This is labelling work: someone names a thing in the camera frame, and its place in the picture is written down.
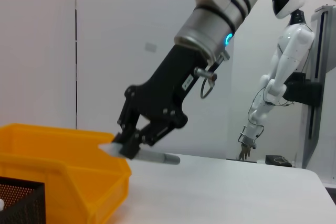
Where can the grey marker pen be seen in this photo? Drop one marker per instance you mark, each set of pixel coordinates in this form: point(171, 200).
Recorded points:
point(157, 157)

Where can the grey tape patch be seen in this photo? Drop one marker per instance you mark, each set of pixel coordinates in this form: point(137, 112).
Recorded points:
point(151, 47)

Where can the yellow plastic storage bin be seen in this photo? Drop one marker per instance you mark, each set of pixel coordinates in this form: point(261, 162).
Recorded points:
point(65, 161)

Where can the white humanoid robot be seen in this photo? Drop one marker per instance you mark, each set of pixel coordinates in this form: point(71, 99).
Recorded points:
point(288, 37)

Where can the small black box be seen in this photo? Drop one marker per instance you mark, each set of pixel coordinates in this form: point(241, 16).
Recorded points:
point(278, 159)

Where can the black mounting bracket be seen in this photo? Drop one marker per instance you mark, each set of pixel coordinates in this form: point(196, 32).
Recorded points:
point(304, 93)

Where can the grey metal stand column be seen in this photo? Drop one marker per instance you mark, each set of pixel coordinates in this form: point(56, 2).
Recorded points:
point(319, 90)

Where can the black mesh pen holder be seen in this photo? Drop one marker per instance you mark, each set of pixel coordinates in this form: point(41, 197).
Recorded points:
point(26, 203)

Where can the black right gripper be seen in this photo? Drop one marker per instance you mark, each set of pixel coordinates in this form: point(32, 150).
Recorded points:
point(168, 90)

